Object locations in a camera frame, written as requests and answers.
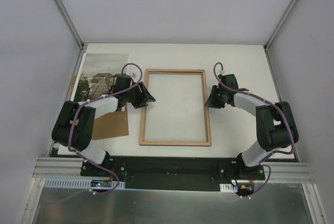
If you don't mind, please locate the aluminium front rail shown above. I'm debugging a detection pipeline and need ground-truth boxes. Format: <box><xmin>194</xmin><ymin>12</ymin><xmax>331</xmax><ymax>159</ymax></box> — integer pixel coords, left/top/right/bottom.
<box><xmin>19</xmin><ymin>157</ymin><xmax>327</xmax><ymax>223</ymax></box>

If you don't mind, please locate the transparent plastic sheet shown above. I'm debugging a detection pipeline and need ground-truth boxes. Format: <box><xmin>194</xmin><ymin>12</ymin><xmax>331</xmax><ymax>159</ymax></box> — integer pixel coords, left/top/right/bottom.
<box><xmin>144</xmin><ymin>72</ymin><xmax>208</xmax><ymax>143</ymax></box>

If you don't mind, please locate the left aluminium corner post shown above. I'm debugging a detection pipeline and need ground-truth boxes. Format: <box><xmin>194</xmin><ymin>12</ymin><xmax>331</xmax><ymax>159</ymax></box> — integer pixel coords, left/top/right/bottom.
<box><xmin>53</xmin><ymin>0</ymin><xmax>84</xmax><ymax>49</ymax></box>

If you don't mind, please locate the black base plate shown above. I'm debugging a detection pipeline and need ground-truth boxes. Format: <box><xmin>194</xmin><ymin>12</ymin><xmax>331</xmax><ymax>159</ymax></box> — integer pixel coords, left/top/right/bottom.
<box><xmin>80</xmin><ymin>156</ymin><xmax>265</xmax><ymax>192</ymax></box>

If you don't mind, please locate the right white cable duct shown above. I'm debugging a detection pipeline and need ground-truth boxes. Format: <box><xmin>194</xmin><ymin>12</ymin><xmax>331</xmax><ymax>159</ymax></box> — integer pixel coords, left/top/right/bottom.
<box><xmin>219</xmin><ymin>184</ymin><xmax>237</xmax><ymax>193</ymax></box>

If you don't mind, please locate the right aluminium corner post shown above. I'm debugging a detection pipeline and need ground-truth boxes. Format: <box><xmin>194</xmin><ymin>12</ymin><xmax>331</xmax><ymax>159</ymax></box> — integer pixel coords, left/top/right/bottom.
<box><xmin>264</xmin><ymin>0</ymin><xmax>300</xmax><ymax>52</ymax></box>

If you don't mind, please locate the left white cable duct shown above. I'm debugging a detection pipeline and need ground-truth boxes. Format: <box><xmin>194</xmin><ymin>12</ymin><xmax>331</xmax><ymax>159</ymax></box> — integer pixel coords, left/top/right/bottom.
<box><xmin>44</xmin><ymin>178</ymin><xmax>125</xmax><ymax>190</ymax></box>

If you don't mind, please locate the white cable duct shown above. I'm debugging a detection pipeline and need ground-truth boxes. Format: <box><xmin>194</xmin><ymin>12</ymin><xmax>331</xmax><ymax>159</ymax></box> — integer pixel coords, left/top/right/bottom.
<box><xmin>219</xmin><ymin>184</ymin><xmax>237</xmax><ymax>193</ymax></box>
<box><xmin>44</xmin><ymin>178</ymin><xmax>125</xmax><ymax>190</ymax></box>

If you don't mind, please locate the brown cardboard backing board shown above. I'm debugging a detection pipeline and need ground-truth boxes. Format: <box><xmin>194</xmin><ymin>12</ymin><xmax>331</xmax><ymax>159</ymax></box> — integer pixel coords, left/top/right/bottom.
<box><xmin>70</xmin><ymin>74</ymin><xmax>129</xmax><ymax>140</ymax></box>

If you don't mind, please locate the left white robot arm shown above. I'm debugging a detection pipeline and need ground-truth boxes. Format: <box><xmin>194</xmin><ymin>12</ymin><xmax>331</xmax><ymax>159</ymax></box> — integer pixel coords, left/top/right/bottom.
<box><xmin>51</xmin><ymin>74</ymin><xmax>156</xmax><ymax>176</ymax></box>

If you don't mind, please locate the pier landscape photo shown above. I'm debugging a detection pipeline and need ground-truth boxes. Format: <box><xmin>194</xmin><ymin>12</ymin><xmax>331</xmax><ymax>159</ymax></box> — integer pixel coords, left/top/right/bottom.
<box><xmin>70</xmin><ymin>53</ymin><xmax>129</xmax><ymax>102</ymax></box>

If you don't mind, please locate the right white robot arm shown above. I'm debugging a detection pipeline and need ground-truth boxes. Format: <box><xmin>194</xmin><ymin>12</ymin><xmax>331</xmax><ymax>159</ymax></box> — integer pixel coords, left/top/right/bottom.
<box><xmin>205</xmin><ymin>74</ymin><xmax>299</xmax><ymax>180</ymax></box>

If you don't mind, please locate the aluminium corner post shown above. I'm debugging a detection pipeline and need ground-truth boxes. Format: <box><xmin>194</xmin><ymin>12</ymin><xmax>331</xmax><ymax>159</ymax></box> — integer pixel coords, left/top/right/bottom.
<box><xmin>264</xmin><ymin>0</ymin><xmax>300</xmax><ymax>52</ymax></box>
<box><xmin>53</xmin><ymin>0</ymin><xmax>84</xmax><ymax>49</ymax></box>

